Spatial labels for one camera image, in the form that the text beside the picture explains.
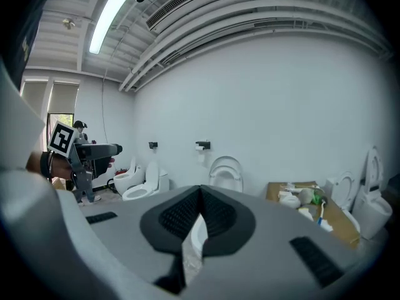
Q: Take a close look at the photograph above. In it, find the large cardboard box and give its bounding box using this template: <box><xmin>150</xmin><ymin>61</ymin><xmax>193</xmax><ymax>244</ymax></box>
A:
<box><xmin>265</xmin><ymin>181</ymin><xmax>361</xmax><ymax>249</ymax></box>

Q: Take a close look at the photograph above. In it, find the tall white smart toilet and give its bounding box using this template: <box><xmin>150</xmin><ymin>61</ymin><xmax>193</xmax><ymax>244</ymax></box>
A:
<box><xmin>351</xmin><ymin>147</ymin><xmax>393</xmax><ymax>240</ymax></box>

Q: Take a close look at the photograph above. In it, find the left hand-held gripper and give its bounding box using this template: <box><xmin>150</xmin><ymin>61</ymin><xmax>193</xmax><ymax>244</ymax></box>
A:
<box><xmin>46</xmin><ymin>120</ymin><xmax>124</xmax><ymax>197</ymax></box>

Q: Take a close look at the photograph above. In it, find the white round pouch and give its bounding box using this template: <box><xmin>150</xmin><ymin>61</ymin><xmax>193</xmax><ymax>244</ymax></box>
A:
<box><xmin>279</xmin><ymin>191</ymin><xmax>301</xmax><ymax>209</ymax></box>

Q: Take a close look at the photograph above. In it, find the person's left forearm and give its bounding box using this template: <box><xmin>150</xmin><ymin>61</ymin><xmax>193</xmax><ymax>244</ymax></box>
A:
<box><xmin>25</xmin><ymin>151</ymin><xmax>43</xmax><ymax>175</ymax></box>

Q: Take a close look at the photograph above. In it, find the white toilet with square tank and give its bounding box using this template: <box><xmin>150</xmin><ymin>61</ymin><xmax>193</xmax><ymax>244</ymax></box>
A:
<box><xmin>121</xmin><ymin>160</ymin><xmax>170</xmax><ymax>202</ymax></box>

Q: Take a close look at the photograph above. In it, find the fluorescent ceiling light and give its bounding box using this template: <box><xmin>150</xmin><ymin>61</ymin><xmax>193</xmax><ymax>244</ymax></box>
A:
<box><xmin>89</xmin><ymin>0</ymin><xmax>132</xmax><ymax>55</ymax></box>

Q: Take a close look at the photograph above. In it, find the green cloth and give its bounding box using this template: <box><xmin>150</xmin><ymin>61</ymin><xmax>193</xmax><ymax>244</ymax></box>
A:
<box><xmin>312</xmin><ymin>189</ymin><xmax>328</xmax><ymax>206</ymax></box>

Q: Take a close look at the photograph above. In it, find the white toilet lid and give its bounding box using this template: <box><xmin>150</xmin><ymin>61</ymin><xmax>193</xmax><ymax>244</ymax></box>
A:
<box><xmin>208</xmin><ymin>156</ymin><xmax>244</xmax><ymax>194</ymax></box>

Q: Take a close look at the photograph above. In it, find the window with blinds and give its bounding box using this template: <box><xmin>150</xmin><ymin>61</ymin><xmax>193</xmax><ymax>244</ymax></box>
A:
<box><xmin>21</xmin><ymin>78</ymin><xmax>81</xmax><ymax>156</ymax></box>

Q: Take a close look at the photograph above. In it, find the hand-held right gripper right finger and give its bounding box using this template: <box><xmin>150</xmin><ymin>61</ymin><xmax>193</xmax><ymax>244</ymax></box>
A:
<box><xmin>187</xmin><ymin>184</ymin><xmax>370</xmax><ymax>300</ymax></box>

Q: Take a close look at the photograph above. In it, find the person's black shirt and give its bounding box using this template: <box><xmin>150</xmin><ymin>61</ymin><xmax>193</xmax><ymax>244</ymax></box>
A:
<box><xmin>0</xmin><ymin>0</ymin><xmax>74</xmax><ymax>89</ymax></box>

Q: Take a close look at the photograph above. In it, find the egg-shaped white toilet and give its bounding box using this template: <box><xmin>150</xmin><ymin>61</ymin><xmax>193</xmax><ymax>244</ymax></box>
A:
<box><xmin>112</xmin><ymin>156</ymin><xmax>146</xmax><ymax>196</ymax></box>

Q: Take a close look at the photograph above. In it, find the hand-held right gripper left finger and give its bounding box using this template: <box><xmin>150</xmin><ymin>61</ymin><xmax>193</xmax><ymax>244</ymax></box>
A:
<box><xmin>56</xmin><ymin>184</ymin><xmax>201</xmax><ymax>300</ymax></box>

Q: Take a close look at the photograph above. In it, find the fluffy grey duster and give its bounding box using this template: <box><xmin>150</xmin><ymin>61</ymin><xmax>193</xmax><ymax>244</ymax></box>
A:
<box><xmin>298</xmin><ymin>187</ymin><xmax>315</xmax><ymax>204</ymax></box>

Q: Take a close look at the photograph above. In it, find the person's left hand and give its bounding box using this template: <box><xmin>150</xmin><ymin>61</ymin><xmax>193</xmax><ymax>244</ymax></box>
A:
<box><xmin>51</xmin><ymin>157</ymin><xmax>75</xmax><ymax>180</ymax></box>

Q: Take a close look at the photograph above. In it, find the small white toilet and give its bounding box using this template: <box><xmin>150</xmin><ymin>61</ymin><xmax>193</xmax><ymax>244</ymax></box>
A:
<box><xmin>324</xmin><ymin>170</ymin><xmax>363</xmax><ymax>234</ymax></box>

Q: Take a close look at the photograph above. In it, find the blue handled brush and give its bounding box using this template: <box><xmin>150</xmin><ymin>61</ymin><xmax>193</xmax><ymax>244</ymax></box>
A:
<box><xmin>317</xmin><ymin>198</ymin><xmax>329</xmax><ymax>226</ymax></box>

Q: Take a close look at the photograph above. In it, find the black wristband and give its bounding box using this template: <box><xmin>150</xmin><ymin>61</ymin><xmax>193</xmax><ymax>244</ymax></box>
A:
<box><xmin>39</xmin><ymin>150</ymin><xmax>56</xmax><ymax>179</ymax></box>

